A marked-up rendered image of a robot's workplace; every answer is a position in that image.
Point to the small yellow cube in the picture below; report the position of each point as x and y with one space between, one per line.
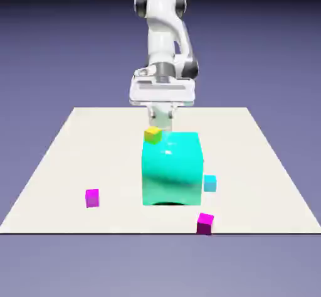
153 135

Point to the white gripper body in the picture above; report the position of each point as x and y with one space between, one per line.
163 93

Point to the large cyan box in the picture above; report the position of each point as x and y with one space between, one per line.
171 169

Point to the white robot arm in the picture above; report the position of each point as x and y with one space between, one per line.
160 25

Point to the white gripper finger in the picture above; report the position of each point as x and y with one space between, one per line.
152 113
170 112

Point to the small magenta cube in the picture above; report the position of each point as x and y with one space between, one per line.
92 198
205 223

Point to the small cyan cube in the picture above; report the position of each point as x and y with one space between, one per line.
210 184

